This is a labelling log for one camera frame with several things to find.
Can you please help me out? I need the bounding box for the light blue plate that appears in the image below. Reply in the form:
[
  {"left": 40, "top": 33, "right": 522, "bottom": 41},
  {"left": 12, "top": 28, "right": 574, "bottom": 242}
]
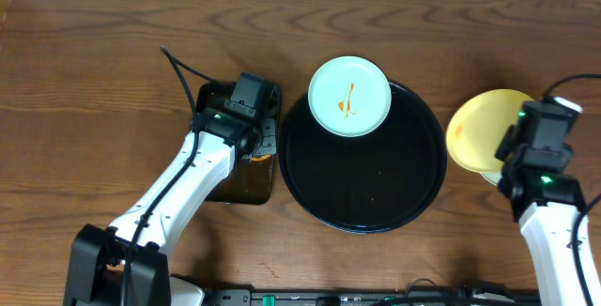
[
  {"left": 481, "top": 172, "right": 501, "bottom": 186},
  {"left": 308, "top": 56, "right": 392, "bottom": 138}
]

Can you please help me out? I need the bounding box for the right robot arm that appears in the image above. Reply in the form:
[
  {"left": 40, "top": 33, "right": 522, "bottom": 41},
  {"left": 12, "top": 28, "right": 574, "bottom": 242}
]
[{"left": 496, "top": 125, "right": 600, "bottom": 305}]

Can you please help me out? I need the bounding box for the black rectangular tray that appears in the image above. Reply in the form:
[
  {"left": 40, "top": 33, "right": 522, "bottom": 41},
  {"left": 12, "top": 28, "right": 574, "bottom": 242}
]
[{"left": 207, "top": 85, "right": 282, "bottom": 205}]

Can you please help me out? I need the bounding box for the black round tray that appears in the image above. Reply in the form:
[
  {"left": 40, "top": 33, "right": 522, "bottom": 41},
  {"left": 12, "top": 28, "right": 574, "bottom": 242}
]
[{"left": 278, "top": 81, "right": 447, "bottom": 234}]

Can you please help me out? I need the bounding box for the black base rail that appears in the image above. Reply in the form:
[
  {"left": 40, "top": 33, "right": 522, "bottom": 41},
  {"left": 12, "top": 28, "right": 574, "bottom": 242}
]
[{"left": 203, "top": 288, "right": 541, "bottom": 306}]

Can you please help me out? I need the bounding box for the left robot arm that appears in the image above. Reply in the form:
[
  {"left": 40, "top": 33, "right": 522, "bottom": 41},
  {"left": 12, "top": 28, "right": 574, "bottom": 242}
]
[{"left": 63, "top": 109, "right": 278, "bottom": 305}]

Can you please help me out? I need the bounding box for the yellow plate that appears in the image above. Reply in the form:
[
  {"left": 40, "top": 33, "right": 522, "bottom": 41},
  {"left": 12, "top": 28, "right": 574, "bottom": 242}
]
[{"left": 445, "top": 89, "right": 532, "bottom": 173}]

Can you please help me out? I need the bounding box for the orange green scrub sponge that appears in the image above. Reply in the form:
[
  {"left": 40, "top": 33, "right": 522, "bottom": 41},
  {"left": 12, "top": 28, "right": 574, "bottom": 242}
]
[{"left": 251, "top": 155, "right": 272, "bottom": 162}]

